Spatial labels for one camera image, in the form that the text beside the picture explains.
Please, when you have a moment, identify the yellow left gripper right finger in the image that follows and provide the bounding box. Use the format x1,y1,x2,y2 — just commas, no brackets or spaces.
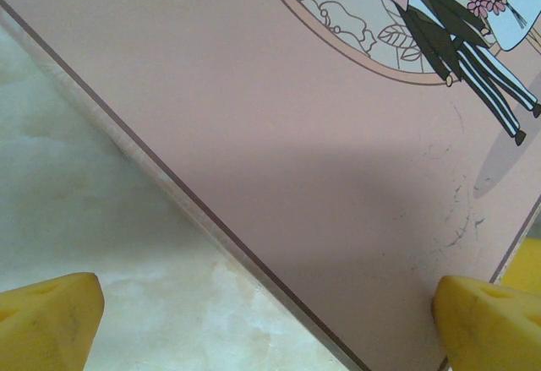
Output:
430,276,541,371

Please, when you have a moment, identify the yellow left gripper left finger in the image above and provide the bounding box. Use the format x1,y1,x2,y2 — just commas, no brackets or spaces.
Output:
0,272,106,371

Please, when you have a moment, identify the pink cartoon print box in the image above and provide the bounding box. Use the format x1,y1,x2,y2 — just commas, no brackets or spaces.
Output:
0,0,541,371

